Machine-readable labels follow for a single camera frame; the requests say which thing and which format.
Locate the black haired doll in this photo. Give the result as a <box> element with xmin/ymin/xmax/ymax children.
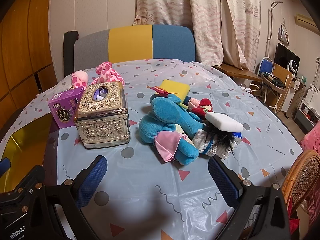
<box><xmin>199</xmin><ymin>122</ymin><xmax>241</xmax><ymax>160</ymax></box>

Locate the small blue bear pink dress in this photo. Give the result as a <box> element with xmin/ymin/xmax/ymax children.
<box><xmin>139</xmin><ymin>115</ymin><xmax>199</xmax><ymax>165</ymax></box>

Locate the red christmas sock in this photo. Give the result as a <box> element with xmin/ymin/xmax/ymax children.
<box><xmin>191</xmin><ymin>98</ymin><xmax>213</xmax><ymax>119</ymax></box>

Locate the large blue plush monster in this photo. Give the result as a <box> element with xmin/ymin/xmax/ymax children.
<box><xmin>145</xmin><ymin>94</ymin><xmax>206</xmax><ymax>141</ymax></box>

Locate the yellow sponge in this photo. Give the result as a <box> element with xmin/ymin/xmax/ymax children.
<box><xmin>160</xmin><ymin>79</ymin><xmax>190</xmax><ymax>102</ymax></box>

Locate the blue Tempo tissue pack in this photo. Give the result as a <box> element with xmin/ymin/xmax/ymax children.
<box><xmin>233</xmin><ymin>133</ymin><xmax>242</xmax><ymax>140</ymax></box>

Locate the pink towel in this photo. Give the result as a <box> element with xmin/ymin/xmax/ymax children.
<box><xmin>188</xmin><ymin>98</ymin><xmax>200</xmax><ymax>111</ymax></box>

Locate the gold metal tin tray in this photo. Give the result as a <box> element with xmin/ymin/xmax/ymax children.
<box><xmin>1</xmin><ymin>114</ymin><xmax>52</xmax><ymax>193</ymax></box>

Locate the ornate silver tissue box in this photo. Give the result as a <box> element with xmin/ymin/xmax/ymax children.
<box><xmin>74</xmin><ymin>81</ymin><xmax>131</xmax><ymax>149</ymax></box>

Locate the wicker rattan chair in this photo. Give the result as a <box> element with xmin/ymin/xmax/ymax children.
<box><xmin>281</xmin><ymin>150</ymin><xmax>319</xmax><ymax>216</ymax></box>

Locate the purple snack box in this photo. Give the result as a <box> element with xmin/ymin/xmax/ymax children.
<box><xmin>48</xmin><ymin>87</ymin><xmax>84</xmax><ymax>128</ymax></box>

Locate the patterned plastic tablecloth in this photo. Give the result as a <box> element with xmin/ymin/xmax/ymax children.
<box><xmin>1</xmin><ymin>59</ymin><xmax>302</xmax><ymax>239</ymax></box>

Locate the wooden wardrobe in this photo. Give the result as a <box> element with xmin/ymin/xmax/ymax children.
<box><xmin>1</xmin><ymin>0</ymin><xmax>57</xmax><ymax>127</ymax></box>

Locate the pink spotted plush toy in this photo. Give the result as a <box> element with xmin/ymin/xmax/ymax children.
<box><xmin>71</xmin><ymin>61</ymin><xmax>125</xmax><ymax>89</ymax></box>

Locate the wooden bench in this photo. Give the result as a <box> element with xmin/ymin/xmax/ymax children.
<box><xmin>214</xmin><ymin>63</ymin><xmax>263</xmax><ymax>82</ymax></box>

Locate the blue folding chair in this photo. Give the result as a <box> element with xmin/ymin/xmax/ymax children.
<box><xmin>258</xmin><ymin>56</ymin><xmax>274</xmax><ymax>76</ymax></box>

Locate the grey yellow blue chair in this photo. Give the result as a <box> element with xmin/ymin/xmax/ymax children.
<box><xmin>73</xmin><ymin>24</ymin><xmax>196</xmax><ymax>70</ymax></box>

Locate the white fan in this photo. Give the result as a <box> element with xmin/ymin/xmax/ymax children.
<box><xmin>287</xmin><ymin>60</ymin><xmax>298</xmax><ymax>75</ymax></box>

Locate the black monitor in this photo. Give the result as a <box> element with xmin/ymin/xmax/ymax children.
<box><xmin>274</xmin><ymin>43</ymin><xmax>300</xmax><ymax>76</ymax></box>

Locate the pink patterned curtain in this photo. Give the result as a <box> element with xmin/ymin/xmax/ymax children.
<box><xmin>134</xmin><ymin>0</ymin><xmax>261</xmax><ymax>71</ymax></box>

